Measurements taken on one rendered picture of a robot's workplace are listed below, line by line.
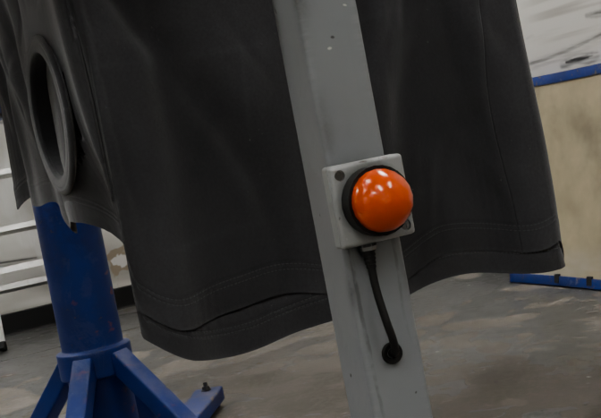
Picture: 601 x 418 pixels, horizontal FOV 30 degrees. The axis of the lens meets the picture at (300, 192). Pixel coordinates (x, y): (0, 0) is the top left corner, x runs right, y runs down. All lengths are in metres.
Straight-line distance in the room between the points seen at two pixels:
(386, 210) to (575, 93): 3.33
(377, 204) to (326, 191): 0.04
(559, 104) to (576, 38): 0.23
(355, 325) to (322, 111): 0.13
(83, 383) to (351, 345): 1.54
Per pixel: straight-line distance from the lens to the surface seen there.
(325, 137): 0.67
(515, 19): 1.10
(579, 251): 3.93
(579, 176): 3.93
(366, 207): 0.65
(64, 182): 1.01
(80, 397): 2.20
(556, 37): 4.09
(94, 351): 2.25
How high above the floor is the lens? 0.70
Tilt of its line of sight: 3 degrees down
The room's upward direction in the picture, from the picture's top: 11 degrees counter-clockwise
